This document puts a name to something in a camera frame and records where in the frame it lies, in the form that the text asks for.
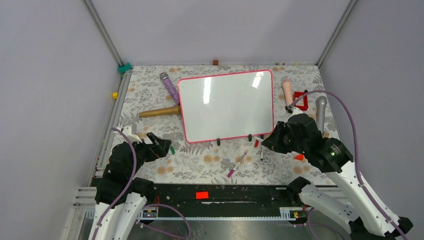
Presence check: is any black marker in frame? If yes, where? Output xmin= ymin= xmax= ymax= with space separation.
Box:
xmin=260 ymin=146 xmax=264 ymax=162

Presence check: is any pink framed whiteboard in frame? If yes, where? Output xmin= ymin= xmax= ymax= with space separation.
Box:
xmin=177 ymin=69 xmax=275 ymax=143

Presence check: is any orange wedge block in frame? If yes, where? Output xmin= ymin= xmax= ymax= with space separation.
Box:
xmin=294 ymin=154 xmax=305 ymax=161

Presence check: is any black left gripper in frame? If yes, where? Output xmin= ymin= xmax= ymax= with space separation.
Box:
xmin=127 ymin=131 xmax=171 ymax=177

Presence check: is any purple glitter microphone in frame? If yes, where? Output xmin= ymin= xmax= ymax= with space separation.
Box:
xmin=159 ymin=72 xmax=180 ymax=105

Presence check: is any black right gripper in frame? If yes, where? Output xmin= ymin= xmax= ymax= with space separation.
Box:
xmin=261 ymin=120 xmax=308 ymax=154

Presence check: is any floral table mat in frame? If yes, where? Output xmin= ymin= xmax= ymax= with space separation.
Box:
xmin=117 ymin=65 xmax=333 ymax=186

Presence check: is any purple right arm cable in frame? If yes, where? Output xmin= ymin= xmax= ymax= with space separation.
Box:
xmin=285 ymin=90 xmax=410 ymax=240

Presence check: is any purple marker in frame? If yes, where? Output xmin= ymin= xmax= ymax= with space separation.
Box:
xmin=227 ymin=152 xmax=247 ymax=178

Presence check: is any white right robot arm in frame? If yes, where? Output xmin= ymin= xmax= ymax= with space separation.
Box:
xmin=261 ymin=113 xmax=413 ymax=240

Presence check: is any silver microphone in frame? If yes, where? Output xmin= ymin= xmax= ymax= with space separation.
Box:
xmin=315 ymin=96 xmax=328 ymax=134

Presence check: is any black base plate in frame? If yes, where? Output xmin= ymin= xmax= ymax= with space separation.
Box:
xmin=136 ymin=183 xmax=308 ymax=220

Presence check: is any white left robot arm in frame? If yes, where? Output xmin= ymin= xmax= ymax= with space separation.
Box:
xmin=89 ymin=128 xmax=172 ymax=240

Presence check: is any teal block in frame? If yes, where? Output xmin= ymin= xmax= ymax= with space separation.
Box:
xmin=117 ymin=62 xmax=133 ymax=74

